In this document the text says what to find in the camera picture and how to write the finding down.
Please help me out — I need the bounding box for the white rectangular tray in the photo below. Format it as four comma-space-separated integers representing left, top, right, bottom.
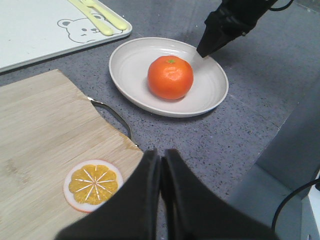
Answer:
0, 0, 132, 73

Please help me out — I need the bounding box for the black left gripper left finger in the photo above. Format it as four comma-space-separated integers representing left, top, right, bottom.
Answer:
55, 150, 161, 240

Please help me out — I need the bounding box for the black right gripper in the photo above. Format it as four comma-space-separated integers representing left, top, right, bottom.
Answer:
196, 0, 275, 58

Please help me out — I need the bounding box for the metal cutting board handle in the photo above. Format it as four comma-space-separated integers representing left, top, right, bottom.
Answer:
87, 96, 139, 147

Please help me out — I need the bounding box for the orange fruit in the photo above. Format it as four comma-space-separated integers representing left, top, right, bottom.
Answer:
147, 55, 194, 100

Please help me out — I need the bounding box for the black cable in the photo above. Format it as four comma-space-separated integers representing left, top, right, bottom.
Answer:
271, 179, 320, 232

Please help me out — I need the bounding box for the yellow plastic fork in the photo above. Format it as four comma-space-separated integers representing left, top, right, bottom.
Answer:
81, 0, 128, 30

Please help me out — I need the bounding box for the white round plate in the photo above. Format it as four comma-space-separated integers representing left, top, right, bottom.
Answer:
109, 37, 229, 118

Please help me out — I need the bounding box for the yellow plastic knife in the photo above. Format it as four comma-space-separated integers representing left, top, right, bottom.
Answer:
68, 0, 114, 36

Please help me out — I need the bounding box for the plastic orange slice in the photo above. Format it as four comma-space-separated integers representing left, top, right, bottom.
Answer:
63, 159, 124, 213

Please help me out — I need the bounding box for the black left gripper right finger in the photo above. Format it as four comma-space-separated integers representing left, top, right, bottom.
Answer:
161, 149, 278, 240

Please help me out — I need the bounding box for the wooden cutting board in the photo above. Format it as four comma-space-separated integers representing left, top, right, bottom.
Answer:
0, 69, 143, 240

